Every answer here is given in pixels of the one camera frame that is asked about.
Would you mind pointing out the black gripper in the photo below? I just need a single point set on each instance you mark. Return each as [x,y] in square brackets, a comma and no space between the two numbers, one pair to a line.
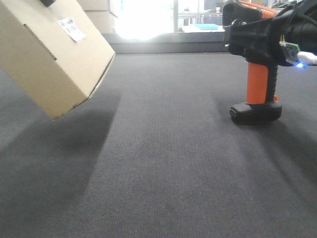
[296,23]

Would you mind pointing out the orange black barcode scanner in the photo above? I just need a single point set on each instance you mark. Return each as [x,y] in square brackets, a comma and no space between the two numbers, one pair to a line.
[257,81]

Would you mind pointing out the top background cardboard box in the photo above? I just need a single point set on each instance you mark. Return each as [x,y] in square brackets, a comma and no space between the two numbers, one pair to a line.
[94,5]

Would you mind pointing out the brown cardboard package box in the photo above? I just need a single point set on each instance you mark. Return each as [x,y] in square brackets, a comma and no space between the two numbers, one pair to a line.
[57,73]

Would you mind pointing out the green circuit board with LED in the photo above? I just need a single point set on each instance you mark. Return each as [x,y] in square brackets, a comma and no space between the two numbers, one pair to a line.
[291,52]

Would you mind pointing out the blue tray outside window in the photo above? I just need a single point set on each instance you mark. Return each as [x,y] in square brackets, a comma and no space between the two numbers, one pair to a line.
[210,27]

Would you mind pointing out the white barcode shipping label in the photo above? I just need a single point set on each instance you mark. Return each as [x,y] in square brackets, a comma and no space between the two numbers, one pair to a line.
[69,26]

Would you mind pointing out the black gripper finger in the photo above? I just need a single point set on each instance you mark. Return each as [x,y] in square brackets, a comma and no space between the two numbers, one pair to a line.
[47,3]

